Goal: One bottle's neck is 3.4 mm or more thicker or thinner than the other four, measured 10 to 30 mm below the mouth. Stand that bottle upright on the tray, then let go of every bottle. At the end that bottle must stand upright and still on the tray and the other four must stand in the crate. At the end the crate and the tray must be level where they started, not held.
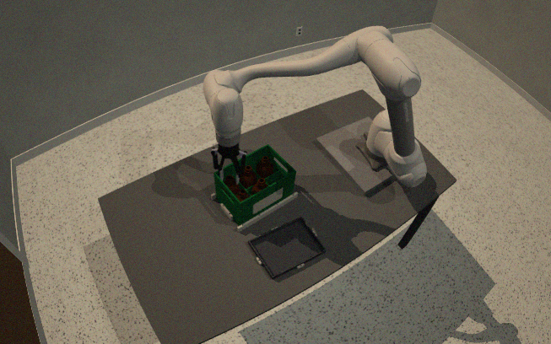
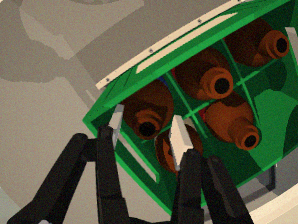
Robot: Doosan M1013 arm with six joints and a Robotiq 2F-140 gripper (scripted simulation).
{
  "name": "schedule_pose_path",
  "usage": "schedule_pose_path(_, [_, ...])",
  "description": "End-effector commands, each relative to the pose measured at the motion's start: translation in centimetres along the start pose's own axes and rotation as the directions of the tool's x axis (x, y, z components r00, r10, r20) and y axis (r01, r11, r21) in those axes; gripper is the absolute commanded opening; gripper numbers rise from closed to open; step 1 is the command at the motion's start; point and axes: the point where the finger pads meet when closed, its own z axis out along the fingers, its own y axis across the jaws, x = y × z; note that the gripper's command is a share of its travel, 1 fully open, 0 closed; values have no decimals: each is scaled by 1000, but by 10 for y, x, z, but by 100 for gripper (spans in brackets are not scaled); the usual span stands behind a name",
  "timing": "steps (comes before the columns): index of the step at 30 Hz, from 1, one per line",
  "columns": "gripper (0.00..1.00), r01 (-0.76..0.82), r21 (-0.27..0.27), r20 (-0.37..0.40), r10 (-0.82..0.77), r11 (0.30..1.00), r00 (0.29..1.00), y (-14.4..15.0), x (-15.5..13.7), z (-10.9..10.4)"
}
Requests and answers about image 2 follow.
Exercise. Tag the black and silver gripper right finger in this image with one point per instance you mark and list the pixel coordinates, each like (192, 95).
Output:
(223, 200)

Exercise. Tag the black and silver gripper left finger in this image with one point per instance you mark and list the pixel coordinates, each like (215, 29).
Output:
(52, 200)

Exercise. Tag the green crate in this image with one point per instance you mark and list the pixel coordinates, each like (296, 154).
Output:
(273, 97)

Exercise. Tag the grey square tray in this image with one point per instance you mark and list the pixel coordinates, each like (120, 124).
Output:
(254, 189)

